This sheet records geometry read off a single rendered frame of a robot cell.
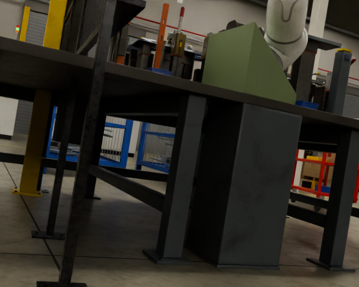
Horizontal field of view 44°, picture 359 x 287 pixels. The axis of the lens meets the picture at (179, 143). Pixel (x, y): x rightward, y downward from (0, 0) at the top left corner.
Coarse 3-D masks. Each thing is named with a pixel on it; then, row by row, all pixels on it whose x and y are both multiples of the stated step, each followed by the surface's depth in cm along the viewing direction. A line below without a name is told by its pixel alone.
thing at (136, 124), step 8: (120, 120) 1054; (112, 128) 1047; (136, 128) 1073; (120, 136) 1057; (136, 136) 1074; (56, 144) 998; (104, 144) 1042; (112, 144) 1050; (120, 144) 1058; (112, 152) 1054; (120, 152) 1063; (128, 152) 1069
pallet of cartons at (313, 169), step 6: (306, 162) 1616; (306, 168) 1612; (312, 168) 1584; (318, 168) 1561; (324, 168) 1536; (330, 168) 1521; (306, 174) 1607; (312, 174) 1580; (318, 174) 1557; (324, 174) 1533; (330, 174) 1523; (318, 180) 1574; (330, 180) 1528
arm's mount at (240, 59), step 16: (224, 32) 198; (240, 32) 186; (256, 32) 178; (208, 48) 209; (224, 48) 196; (240, 48) 184; (256, 48) 179; (208, 64) 206; (224, 64) 194; (240, 64) 182; (256, 64) 179; (272, 64) 183; (208, 80) 204; (224, 80) 192; (240, 80) 181; (256, 80) 180; (272, 80) 183; (272, 96) 184; (288, 96) 188
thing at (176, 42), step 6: (174, 36) 243; (180, 36) 241; (174, 42) 241; (180, 42) 240; (174, 48) 240; (180, 48) 241; (174, 54) 240; (180, 54) 241; (174, 60) 241; (180, 60) 242; (174, 66) 241; (174, 72) 241
